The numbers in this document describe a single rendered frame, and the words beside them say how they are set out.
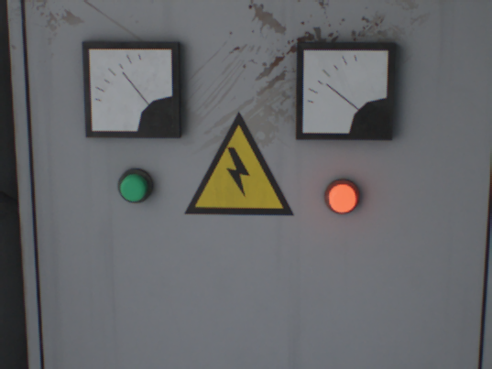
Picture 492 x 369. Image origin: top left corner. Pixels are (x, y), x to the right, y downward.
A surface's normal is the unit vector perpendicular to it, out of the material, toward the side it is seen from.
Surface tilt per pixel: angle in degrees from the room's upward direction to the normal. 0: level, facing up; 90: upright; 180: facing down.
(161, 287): 90
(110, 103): 90
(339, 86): 90
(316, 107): 90
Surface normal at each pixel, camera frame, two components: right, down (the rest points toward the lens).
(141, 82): -0.06, 0.23
